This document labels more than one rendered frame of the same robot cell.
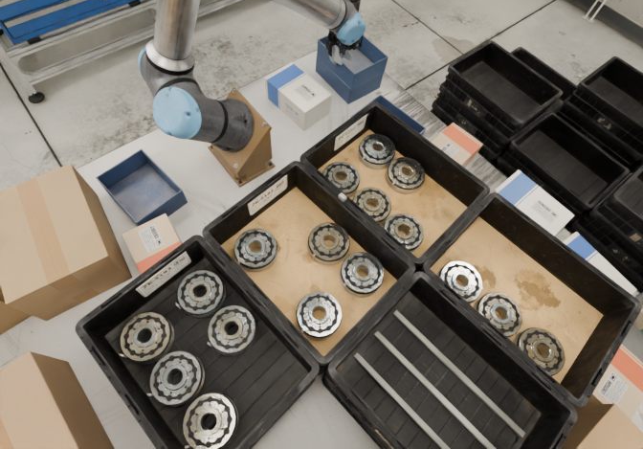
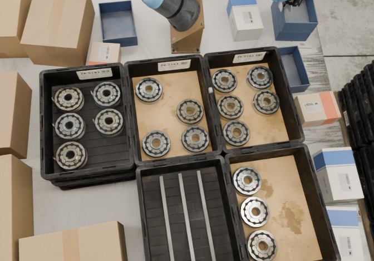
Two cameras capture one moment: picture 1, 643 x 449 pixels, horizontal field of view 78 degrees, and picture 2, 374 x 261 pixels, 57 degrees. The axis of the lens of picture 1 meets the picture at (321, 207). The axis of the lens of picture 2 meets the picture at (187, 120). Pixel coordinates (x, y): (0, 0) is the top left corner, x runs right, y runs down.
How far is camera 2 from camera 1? 0.42 m
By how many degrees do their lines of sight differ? 15
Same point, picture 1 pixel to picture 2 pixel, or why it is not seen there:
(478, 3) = not seen: outside the picture
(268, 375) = (111, 156)
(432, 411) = (178, 230)
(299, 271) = (163, 116)
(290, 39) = not seen: outside the picture
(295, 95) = (240, 15)
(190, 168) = (152, 26)
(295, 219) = (182, 88)
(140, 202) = (113, 30)
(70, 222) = (69, 20)
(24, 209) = (53, 0)
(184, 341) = (84, 113)
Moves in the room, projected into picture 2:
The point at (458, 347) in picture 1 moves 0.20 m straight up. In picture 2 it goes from (219, 212) to (230, 204)
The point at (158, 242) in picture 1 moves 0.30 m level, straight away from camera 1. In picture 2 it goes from (106, 57) to (104, 0)
